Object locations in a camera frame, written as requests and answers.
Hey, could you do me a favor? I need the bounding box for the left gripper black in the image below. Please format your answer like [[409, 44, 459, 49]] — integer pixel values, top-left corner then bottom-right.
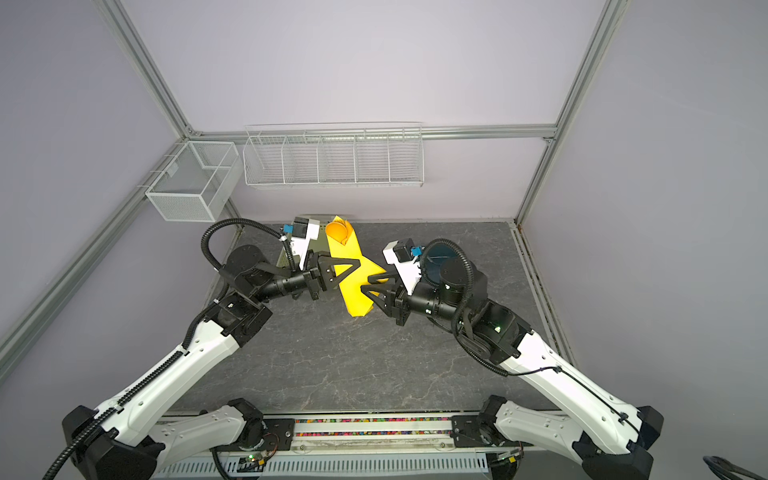
[[253, 250, 360, 303]]

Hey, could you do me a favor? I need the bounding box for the yellow paper napkin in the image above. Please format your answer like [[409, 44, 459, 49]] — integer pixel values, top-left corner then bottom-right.
[[327, 230, 385, 317]]

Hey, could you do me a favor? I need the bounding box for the orange plastic spoon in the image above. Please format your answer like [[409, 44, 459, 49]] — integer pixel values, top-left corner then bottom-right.
[[325, 217, 354, 245]]

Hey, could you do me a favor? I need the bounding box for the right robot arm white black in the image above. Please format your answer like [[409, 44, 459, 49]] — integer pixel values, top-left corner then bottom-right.
[[361, 238, 664, 479]]

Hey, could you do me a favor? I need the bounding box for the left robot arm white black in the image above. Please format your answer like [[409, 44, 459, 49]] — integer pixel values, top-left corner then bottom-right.
[[43, 217, 361, 479]]

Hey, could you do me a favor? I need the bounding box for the dark teal plastic bin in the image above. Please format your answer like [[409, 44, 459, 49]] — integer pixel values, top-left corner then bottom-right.
[[420, 239, 467, 286]]

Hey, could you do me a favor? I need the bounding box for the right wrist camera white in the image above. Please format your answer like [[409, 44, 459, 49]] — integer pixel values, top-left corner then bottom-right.
[[383, 238, 422, 295]]

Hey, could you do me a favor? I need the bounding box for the white wire shelf rack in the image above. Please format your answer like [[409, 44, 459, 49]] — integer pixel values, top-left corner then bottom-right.
[[243, 122, 425, 187]]

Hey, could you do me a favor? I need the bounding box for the white mesh wall basket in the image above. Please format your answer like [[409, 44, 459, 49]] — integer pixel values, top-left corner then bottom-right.
[[146, 141, 244, 223]]

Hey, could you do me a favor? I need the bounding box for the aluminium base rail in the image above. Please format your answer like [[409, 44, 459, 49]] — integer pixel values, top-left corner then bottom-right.
[[107, 410, 640, 480]]

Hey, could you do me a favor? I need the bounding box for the black cable at corner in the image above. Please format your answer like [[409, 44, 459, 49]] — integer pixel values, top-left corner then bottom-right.
[[703, 455, 768, 480]]

